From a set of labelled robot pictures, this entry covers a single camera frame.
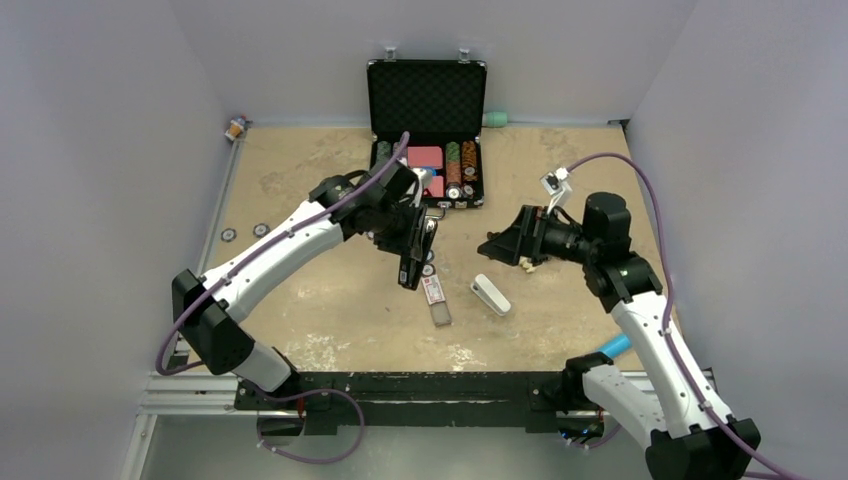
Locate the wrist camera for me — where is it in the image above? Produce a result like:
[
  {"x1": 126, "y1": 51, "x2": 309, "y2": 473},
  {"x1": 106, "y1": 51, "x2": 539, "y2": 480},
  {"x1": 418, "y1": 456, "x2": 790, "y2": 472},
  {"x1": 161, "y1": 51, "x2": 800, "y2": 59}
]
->
[
  {"x1": 407, "y1": 167, "x2": 435, "y2": 201},
  {"x1": 540, "y1": 167, "x2": 573, "y2": 214}
]

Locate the green cylinder object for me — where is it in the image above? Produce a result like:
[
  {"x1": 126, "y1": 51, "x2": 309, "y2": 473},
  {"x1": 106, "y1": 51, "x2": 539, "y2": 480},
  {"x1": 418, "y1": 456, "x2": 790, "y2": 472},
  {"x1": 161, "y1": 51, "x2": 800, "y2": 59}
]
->
[{"x1": 482, "y1": 111, "x2": 508, "y2": 128}]

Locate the black stapler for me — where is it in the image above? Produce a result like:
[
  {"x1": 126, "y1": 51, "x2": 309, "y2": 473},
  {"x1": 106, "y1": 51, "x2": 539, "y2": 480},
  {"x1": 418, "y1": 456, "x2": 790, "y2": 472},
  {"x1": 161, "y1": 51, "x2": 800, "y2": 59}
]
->
[{"x1": 398, "y1": 216, "x2": 438, "y2": 290}]

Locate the poker chip far left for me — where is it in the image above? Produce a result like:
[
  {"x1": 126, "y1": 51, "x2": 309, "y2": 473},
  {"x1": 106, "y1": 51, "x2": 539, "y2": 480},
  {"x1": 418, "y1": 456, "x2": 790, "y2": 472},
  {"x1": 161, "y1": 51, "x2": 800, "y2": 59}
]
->
[{"x1": 220, "y1": 228, "x2": 237, "y2": 243}]

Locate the staple box with clear lid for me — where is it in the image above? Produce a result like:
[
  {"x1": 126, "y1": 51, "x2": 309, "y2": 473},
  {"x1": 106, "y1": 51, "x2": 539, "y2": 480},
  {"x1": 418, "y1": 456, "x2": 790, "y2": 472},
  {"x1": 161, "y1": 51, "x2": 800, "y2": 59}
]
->
[{"x1": 421, "y1": 275, "x2": 452, "y2": 327}]

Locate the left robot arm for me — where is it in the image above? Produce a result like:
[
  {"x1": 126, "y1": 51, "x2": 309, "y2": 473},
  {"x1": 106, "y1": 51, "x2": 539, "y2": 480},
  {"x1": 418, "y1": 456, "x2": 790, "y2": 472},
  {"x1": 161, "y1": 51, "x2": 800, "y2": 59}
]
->
[{"x1": 172, "y1": 169, "x2": 438, "y2": 409}]

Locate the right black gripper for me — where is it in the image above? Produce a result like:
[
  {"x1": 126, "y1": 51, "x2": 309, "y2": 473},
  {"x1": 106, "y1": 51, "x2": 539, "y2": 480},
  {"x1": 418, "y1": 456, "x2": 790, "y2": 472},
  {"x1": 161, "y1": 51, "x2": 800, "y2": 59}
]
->
[{"x1": 478, "y1": 204, "x2": 599, "y2": 266}]

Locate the pink card deck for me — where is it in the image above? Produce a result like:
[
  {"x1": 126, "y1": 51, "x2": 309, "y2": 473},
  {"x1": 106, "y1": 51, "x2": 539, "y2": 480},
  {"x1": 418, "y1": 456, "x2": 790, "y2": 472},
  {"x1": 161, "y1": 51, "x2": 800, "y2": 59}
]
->
[{"x1": 407, "y1": 146, "x2": 444, "y2": 169}]

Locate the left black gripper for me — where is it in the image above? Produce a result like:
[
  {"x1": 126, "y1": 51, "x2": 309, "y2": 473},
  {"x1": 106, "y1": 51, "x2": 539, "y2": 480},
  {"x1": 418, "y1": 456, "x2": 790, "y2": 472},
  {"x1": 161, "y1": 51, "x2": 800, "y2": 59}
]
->
[{"x1": 372, "y1": 197, "x2": 427, "y2": 260}]

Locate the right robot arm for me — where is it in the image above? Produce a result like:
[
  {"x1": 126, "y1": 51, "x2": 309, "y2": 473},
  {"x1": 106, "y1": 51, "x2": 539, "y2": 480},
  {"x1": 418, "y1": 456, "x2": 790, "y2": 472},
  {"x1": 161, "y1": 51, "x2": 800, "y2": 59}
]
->
[{"x1": 477, "y1": 192, "x2": 761, "y2": 479}]

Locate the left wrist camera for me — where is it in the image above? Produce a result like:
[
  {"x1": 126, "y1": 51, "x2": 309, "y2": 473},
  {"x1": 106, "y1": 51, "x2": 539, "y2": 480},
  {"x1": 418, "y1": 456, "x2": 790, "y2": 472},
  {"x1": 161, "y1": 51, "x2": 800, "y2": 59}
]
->
[{"x1": 407, "y1": 167, "x2": 435, "y2": 201}]

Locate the small orange bottle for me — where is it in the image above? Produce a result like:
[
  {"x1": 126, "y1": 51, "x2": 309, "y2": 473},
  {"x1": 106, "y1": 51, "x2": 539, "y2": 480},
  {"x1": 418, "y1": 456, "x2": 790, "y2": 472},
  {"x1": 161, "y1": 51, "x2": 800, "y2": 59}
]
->
[{"x1": 224, "y1": 115, "x2": 249, "y2": 142}]

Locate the cream small object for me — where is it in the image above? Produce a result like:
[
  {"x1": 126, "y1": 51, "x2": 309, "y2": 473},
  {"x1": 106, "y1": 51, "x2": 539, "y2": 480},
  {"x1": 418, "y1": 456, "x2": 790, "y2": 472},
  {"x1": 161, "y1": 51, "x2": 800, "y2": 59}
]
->
[{"x1": 519, "y1": 259, "x2": 536, "y2": 273}]

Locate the blue cylinder tool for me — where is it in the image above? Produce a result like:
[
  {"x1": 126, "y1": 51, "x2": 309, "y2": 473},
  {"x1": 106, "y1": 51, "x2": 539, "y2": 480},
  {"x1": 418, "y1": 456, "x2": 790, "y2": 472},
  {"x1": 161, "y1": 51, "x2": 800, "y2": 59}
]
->
[{"x1": 597, "y1": 333, "x2": 632, "y2": 360}]

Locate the white stapler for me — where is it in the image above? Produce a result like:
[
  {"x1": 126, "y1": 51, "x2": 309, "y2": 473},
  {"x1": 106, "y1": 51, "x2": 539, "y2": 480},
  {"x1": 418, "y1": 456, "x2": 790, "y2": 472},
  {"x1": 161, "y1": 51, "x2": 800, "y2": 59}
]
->
[{"x1": 470, "y1": 274, "x2": 512, "y2": 316}]

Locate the red card deck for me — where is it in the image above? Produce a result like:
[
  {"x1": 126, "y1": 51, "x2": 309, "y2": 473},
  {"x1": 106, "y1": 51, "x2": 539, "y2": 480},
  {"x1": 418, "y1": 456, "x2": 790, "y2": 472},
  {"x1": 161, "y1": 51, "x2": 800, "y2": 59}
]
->
[{"x1": 423, "y1": 176, "x2": 445, "y2": 198}]

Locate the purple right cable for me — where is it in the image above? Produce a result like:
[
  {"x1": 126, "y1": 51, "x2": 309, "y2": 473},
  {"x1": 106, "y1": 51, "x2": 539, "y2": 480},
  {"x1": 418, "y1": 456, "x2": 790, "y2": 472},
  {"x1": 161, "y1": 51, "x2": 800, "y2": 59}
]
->
[{"x1": 566, "y1": 152, "x2": 813, "y2": 480}]

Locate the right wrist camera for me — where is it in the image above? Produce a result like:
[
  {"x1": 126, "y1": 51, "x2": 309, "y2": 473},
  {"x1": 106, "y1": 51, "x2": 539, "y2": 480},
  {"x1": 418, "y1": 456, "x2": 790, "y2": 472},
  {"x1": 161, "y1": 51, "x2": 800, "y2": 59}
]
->
[{"x1": 540, "y1": 167, "x2": 573, "y2": 214}]

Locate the black poker chip case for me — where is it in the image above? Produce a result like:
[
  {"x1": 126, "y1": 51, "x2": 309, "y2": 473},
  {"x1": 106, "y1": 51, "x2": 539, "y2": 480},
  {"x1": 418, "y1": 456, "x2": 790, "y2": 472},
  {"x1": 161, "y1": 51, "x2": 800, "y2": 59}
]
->
[{"x1": 366, "y1": 59, "x2": 488, "y2": 209}]

